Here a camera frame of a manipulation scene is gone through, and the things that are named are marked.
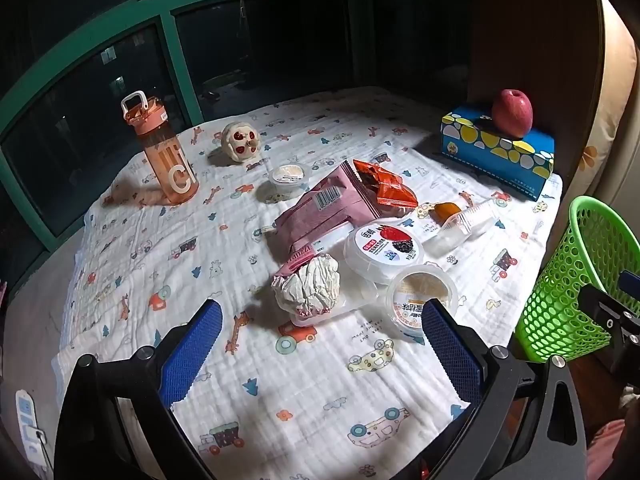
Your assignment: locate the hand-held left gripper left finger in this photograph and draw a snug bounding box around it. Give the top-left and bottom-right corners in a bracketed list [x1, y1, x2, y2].
[54, 299, 223, 480]

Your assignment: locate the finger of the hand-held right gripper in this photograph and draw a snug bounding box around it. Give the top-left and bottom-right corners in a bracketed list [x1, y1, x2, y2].
[577, 285, 640, 342]
[619, 270, 640, 307]

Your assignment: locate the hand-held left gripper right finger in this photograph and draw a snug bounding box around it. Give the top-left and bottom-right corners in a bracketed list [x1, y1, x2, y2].
[421, 299, 588, 480]

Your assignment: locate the green plastic mesh basket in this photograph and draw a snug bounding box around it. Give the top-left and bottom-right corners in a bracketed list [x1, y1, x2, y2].
[514, 195, 640, 363]

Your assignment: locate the labelled beige pudding cup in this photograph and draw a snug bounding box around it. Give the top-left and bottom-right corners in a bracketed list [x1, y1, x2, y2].
[387, 267, 459, 337]

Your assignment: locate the white yogurt cup fruit label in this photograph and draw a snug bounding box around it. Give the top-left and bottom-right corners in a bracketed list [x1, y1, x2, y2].
[343, 220, 426, 281]

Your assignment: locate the clear plastic cup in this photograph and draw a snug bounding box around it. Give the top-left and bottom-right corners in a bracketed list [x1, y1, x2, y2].
[425, 199, 501, 256]

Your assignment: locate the white paper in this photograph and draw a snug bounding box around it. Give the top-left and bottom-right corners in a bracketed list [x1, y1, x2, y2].
[271, 254, 342, 316]

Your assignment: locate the small orange peel piece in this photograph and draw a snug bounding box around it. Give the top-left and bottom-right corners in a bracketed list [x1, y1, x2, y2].
[432, 201, 460, 223]

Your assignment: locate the orange snack wrapper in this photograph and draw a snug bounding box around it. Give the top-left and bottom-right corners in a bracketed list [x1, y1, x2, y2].
[352, 159, 418, 217]

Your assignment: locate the pink snack bag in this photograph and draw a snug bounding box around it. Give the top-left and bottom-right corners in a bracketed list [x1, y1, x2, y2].
[270, 162, 391, 281]

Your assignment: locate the small translucent pudding cup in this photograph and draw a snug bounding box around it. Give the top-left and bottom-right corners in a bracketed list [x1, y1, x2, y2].
[268, 164, 307, 200]

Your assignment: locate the pink cloth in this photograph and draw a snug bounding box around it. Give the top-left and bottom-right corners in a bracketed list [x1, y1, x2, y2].
[587, 420, 630, 480]

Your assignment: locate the white printed blanket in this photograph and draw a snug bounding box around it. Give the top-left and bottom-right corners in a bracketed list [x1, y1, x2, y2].
[52, 85, 563, 480]

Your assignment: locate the white power strip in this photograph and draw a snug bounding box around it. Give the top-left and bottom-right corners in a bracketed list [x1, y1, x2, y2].
[15, 389, 48, 466]

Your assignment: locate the beige floral pillow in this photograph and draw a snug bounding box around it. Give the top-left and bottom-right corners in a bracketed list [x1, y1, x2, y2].
[580, 0, 640, 186]

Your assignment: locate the blue spotted tissue box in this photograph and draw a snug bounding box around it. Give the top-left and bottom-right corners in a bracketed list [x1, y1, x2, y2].
[440, 104, 556, 195]

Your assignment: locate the pink water bottle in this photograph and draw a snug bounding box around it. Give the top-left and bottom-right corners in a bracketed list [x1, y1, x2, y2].
[120, 91, 200, 206]

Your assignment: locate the red apple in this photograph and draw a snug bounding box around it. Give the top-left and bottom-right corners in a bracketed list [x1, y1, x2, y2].
[491, 88, 534, 138]

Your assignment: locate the cream toy with red spots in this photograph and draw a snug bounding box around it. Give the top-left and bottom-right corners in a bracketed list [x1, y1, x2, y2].
[221, 121, 262, 163]

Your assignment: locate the dark wooden panel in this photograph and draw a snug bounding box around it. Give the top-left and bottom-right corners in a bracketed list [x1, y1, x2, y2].
[467, 0, 608, 181]

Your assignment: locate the green window frame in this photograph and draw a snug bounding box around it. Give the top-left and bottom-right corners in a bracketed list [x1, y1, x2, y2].
[0, 0, 471, 261]

